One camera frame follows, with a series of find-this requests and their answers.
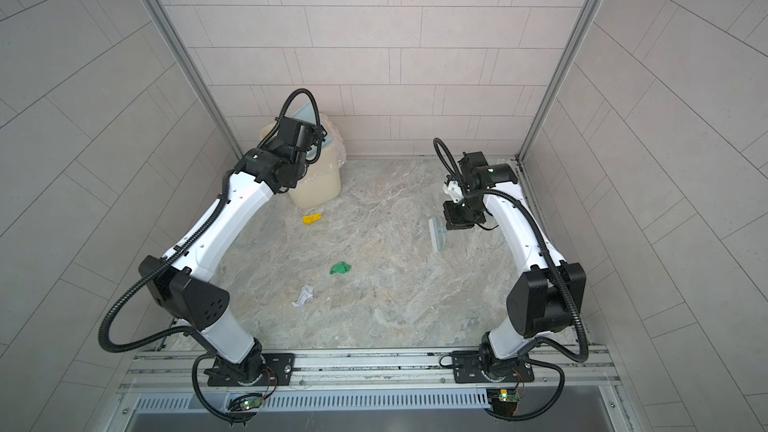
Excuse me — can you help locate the yellow paper scrap near bin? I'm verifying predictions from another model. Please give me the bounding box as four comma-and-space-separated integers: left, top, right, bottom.
302, 213, 322, 225

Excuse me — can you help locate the left circuit board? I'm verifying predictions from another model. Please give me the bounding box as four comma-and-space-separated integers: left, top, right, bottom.
227, 393, 264, 413

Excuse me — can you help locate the cream plastic trash bin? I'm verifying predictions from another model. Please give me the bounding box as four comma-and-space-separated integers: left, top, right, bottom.
259, 112, 343, 211

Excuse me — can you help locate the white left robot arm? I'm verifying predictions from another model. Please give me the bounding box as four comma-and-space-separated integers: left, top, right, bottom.
98, 88, 327, 385

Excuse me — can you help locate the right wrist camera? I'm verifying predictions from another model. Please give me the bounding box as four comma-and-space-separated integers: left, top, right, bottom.
442, 180, 464, 204

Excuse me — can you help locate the green crumpled paper scrap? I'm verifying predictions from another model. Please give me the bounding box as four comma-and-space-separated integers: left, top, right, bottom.
330, 262, 351, 275

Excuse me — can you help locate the aluminium front rail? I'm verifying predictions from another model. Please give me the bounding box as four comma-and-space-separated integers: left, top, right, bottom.
118, 346, 621, 413

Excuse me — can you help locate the circuit board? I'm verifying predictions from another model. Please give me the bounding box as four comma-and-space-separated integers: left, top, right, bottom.
486, 388, 521, 421
227, 393, 264, 413

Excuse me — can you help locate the right circuit board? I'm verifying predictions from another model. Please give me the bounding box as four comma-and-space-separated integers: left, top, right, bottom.
486, 388, 521, 421

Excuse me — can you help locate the white paper scrap front left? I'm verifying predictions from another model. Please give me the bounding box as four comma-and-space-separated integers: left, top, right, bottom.
292, 285, 314, 308

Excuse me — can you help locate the clear plastic bin liner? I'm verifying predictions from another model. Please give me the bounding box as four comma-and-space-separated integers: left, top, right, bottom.
259, 121, 346, 185

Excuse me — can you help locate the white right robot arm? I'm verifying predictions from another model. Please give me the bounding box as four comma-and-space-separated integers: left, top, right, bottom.
433, 138, 589, 381

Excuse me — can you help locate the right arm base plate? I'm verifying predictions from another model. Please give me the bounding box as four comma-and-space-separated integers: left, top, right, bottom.
440, 349, 535, 384

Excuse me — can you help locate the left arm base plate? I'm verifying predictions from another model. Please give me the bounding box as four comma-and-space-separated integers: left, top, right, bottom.
204, 353, 296, 387

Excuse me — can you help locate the pale green dustpan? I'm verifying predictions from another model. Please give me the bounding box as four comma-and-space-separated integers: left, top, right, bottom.
288, 102, 338, 149

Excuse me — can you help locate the pale green hand brush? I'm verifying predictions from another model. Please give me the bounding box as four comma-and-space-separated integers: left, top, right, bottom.
428, 217, 447, 253

